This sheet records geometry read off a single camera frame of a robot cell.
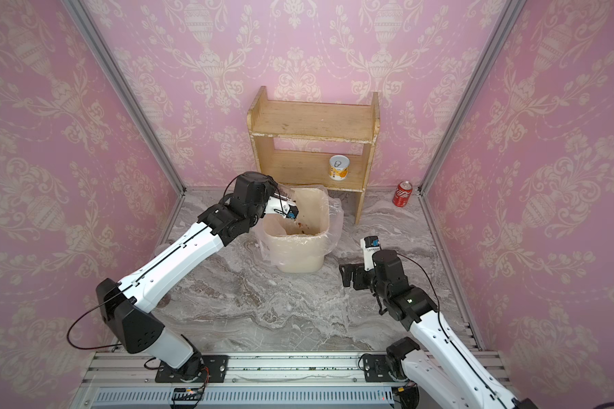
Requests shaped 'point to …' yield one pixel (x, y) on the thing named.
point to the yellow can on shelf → (338, 165)
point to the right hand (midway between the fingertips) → (354, 264)
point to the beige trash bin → (299, 244)
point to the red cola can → (402, 193)
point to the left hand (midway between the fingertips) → (262, 179)
